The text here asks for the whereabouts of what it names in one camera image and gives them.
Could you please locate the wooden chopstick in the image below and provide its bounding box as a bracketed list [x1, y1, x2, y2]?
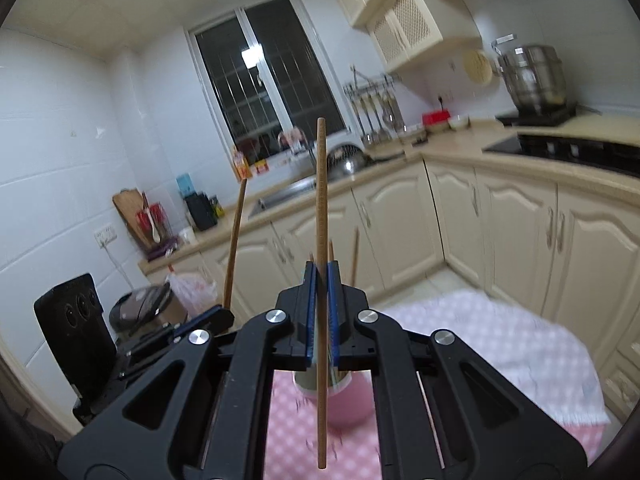
[222, 179, 247, 310]

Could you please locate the pink utensil cup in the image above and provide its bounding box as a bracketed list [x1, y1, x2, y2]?
[293, 365, 375, 430]

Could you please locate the kitchen window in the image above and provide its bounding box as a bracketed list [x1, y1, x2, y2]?
[191, 0, 347, 162]

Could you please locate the black rice cooker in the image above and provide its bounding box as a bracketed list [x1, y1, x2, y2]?
[108, 283, 172, 336]

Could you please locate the white plastic bag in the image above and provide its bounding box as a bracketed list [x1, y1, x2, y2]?
[166, 273, 218, 318]

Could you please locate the steel sink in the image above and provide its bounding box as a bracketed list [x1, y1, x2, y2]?
[248, 176, 316, 218]

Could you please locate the black kettle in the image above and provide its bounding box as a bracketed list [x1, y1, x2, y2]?
[184, 192, 218, 232]

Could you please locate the steel wok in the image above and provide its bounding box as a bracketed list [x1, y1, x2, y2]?
[326, 144, 371, 179]

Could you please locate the orange bottle on sill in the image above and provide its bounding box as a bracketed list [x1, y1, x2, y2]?
[232, 148, 253, 180]

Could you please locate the wooden cutting board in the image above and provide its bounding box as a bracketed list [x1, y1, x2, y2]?
[112, 188, 154, 252]

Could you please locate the pink checkered tablecloth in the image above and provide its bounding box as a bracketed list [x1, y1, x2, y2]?
[262, 368, 606, 480]

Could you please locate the faucet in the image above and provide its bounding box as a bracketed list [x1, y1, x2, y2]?
[278, 127, 314, 158]

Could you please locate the red container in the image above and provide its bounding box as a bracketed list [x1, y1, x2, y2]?
[422, 110, 451, 128]

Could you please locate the hanging utensil rack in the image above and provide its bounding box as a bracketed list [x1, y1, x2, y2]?
[343, 65, 406, 148]

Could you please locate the round bamboo trivet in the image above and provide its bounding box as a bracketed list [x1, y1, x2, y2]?
[462, 50, 494, 87]

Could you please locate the steel stock pot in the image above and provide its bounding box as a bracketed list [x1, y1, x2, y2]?
[490, 34, 567, 114]

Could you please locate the black gas stove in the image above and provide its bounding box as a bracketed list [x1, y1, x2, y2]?
[483, 110, 639, 178]

